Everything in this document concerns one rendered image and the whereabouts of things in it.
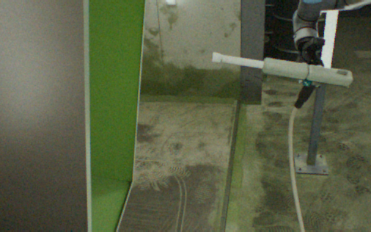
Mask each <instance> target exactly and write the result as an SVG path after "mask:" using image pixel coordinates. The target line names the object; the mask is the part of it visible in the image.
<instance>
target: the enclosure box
mask: <svg viewBox="0 0 371 232"><path fill-rule="evenodd" d="M146 5H147V0H0V232H117V231H118V228H119V226H120V223H121V219H122V216H123V214H124V211H125V206H126V203H127V200H128V196H129V194H130V192H131V188H132V185H133V179H134V169H135V158H136V131H137V120H138V110H139V91H140V81H141V72H142V53H143V43H144V25H145V15H146Z"/></svg>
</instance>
